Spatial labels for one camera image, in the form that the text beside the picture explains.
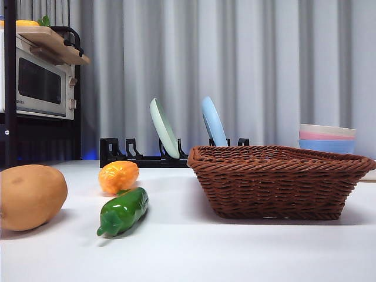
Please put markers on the yellow food item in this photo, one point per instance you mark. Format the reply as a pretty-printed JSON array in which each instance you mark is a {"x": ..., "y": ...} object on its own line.
[{"x": 23, "y": 23}]

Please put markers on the grey curtain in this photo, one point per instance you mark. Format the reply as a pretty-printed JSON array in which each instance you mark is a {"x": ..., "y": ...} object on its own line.
[{"x": 235, "y": 58}]

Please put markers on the black dish rack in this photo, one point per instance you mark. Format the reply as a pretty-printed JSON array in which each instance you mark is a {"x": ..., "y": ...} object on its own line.
[{"x": 147, "y": 162}]

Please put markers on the pink bowl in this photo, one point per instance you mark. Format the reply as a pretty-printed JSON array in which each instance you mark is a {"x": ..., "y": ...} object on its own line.
[{"x": 323, "y": 136}]

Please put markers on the cream bowl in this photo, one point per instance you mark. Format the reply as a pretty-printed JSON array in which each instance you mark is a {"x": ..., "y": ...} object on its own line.
[{"x": 327, "y": 128}]

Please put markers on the brown wicker basket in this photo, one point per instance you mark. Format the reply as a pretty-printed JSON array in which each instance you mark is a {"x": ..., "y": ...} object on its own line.
[{"x": 276, "y": 185}]

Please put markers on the wooden board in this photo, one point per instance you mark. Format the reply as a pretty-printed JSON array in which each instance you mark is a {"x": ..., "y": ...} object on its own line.
[{"x": 58, "y": 50}]

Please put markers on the blue bowl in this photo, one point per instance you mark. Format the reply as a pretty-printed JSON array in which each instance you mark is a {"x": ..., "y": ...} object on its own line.
[{"x": 326, "y": 146}]

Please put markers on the tan potato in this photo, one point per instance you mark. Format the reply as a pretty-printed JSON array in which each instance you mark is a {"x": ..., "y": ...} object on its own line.
[{"x": 29, "y": 196}]

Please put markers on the black shelf frame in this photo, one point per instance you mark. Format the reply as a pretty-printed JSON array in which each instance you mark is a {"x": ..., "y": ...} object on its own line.
[{"x": 11, "y": 88}]

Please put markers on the white toaster oven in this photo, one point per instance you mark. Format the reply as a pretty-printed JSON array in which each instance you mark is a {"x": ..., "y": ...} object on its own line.
[{"x": 38, "y": 82}]

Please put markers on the pale blue plate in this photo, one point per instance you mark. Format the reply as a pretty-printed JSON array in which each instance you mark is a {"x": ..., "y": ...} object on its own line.
[{"x": 213, "y": 120}]

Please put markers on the green leafy item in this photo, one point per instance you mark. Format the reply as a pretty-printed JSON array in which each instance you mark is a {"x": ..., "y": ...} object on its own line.
[{"x": 44, "y": 21}]

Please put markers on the green cucumber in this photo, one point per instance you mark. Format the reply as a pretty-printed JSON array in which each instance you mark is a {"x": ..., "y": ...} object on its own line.
[{"x": 123, "y": 211}]

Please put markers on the white plate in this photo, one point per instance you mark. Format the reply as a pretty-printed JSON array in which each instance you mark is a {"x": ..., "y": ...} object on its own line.
[{"x": 369, "y": 175}]

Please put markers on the pale green plate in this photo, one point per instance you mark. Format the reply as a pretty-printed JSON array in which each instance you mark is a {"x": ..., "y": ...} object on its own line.
[{"x": 163, "y": 126}]

